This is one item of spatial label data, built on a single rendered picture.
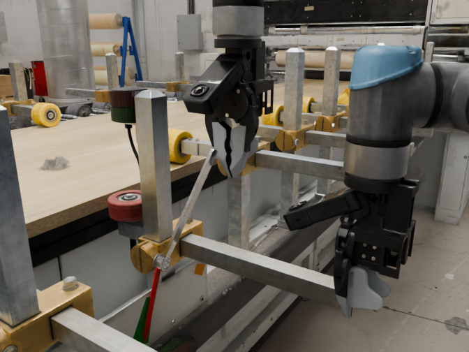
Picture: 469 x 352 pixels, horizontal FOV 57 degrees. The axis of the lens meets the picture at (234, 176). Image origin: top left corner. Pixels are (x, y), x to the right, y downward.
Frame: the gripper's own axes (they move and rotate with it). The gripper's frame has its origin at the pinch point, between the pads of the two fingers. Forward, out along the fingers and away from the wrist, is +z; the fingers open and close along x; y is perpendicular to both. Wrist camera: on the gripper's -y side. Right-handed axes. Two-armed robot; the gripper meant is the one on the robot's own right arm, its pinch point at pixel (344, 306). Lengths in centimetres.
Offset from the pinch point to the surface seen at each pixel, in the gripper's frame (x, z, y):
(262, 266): -1.5, -3.2, -12.7
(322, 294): -1.5, -1.9, -2.8
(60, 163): 5, -9, -70
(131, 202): -1.9, -7.9, -39.7
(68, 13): 225, -59, -357
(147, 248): -7.9, -4.0, -30.2
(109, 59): 82, -27, -140
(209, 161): -1.1, -18.0, -22.6
